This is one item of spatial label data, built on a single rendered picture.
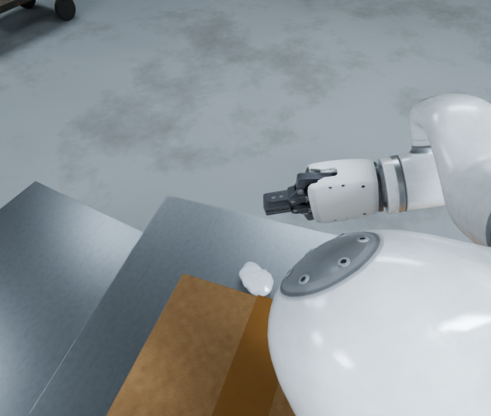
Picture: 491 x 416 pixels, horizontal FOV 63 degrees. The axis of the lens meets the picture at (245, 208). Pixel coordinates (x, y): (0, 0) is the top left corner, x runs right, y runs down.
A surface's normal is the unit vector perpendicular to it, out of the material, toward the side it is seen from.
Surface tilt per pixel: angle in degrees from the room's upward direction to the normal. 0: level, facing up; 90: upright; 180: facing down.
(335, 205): 94
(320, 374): 58
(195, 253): 0
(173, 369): 0
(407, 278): 5
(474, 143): 17
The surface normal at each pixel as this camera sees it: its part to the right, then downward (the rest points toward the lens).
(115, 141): -0.02, -0.66
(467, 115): -0.26, -0.61
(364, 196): -0.02, 0.73
